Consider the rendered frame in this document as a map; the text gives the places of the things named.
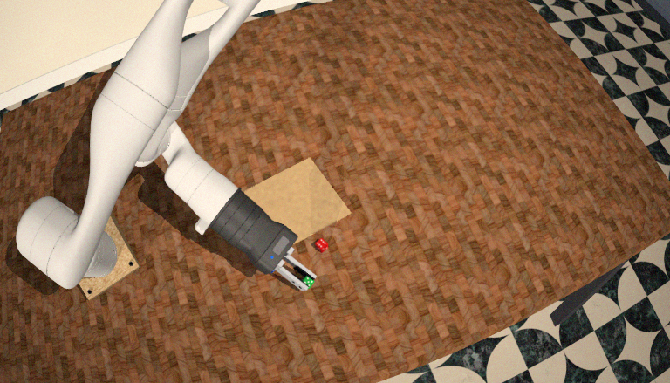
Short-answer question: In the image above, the red die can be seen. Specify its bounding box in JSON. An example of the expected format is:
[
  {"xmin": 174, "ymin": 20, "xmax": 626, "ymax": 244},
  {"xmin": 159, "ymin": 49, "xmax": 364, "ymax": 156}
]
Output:
[{"xmin": 315, "ymin": 238, "xmax": 328, "ymax": 253}]

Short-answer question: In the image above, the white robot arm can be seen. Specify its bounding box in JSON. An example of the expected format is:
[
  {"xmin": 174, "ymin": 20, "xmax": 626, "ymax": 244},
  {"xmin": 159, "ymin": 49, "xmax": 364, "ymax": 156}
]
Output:
[{"xmin": 16, "ymin": 0, "xmax": 261, "ymax": 289}]

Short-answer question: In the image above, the green die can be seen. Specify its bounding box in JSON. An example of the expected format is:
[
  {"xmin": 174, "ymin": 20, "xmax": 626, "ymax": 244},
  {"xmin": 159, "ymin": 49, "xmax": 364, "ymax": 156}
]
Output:
[{"xmin": 302, "ymin": 276, "xmax": 314, "ymax": 289}]

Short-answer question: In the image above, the tan square mat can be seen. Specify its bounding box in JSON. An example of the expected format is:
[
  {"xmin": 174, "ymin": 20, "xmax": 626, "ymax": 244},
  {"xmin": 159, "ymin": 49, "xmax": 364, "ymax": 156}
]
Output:
[{"xmin": 243, "ymin": 157, "xmax": 351, "ymax": 244}]

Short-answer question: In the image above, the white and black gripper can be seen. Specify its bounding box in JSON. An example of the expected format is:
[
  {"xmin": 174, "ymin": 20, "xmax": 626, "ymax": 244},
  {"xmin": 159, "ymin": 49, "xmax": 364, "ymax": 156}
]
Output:
[{"xmin": 188, "ymin": 169, "xmax": 317, "ymax": 291}]

